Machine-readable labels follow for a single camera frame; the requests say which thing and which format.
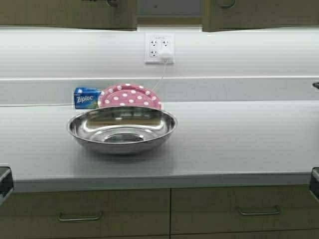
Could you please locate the white charger plug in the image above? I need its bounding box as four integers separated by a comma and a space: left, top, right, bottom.
159, 51, 173, 62

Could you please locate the black right base block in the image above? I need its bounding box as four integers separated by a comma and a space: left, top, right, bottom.
310, 167, 319, 200

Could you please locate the drawer metal handle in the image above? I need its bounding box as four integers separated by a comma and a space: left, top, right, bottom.
236, 205, 281, 216
57, 211, 104, 223

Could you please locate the white wall outlet plate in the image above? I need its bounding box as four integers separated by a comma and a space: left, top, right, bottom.
145, 32, 175, 64

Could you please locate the stainless steel mixing bowl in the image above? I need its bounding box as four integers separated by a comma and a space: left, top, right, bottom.
67, 106, 178, 155

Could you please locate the lower right drawer front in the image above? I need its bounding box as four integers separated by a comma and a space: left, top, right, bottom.
170, 185, 319, 239

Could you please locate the right drawer metal handle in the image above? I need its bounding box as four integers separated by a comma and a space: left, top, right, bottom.
236, 205, 281, 216

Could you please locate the black base block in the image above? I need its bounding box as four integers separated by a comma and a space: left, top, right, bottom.
310, 167, 319, 200
0, 166, 14, 205

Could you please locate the black left base block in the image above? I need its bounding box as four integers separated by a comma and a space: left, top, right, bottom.
0, 166, 14, 205

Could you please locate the pink polka dot plate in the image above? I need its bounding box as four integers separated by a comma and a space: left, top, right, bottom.
98, 83, 163, 110

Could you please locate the lower left drawer front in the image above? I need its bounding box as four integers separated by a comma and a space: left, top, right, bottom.
0, 189, 170, 239

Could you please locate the left drawer metal handle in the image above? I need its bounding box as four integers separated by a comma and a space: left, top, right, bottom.
57, 211, 104, 223

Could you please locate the cabinet door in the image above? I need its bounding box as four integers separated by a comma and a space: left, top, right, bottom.
202, 0, 319, 32
0, 0, 137, 31

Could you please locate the blue Ziploc box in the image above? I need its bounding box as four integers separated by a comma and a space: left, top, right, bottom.
73, 87, 102, 110

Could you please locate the white charger cable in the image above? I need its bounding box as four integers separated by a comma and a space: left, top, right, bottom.
0, 59, 168, 108

